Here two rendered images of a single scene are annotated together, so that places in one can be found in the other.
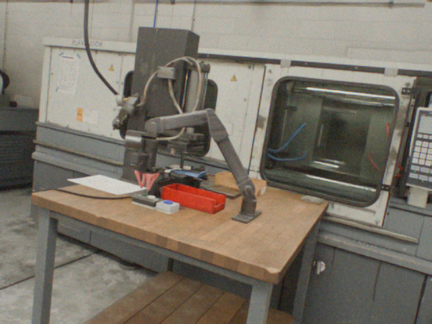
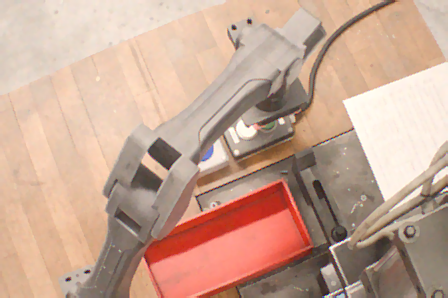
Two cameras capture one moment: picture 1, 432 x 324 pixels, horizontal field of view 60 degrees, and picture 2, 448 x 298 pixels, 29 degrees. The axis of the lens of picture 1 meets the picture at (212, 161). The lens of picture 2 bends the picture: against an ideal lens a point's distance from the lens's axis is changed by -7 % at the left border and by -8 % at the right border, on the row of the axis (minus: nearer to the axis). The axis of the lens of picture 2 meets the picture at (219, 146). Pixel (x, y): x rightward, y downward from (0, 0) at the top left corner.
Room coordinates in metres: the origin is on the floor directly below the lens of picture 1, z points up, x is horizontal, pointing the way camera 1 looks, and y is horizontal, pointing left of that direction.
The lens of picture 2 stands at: (1.75, -0.12, 2.34)
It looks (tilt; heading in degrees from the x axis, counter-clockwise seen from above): 73 degrees down; 137
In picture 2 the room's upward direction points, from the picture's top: 4 degrees counter-clockwise
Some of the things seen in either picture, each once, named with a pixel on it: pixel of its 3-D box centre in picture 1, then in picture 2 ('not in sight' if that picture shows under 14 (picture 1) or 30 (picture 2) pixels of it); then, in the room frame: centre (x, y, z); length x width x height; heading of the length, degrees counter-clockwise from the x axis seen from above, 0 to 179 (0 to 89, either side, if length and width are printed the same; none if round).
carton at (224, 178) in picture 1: (240, 183); not in sight; (1.99, -0.17, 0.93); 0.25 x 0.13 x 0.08; 67
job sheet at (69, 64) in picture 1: (67, 73); not in sight; (3.06, 1.26, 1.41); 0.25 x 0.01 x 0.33; 63
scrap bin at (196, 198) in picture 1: (193, 198); (223, 248); (1.55, 0.06, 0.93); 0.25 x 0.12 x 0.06; 67
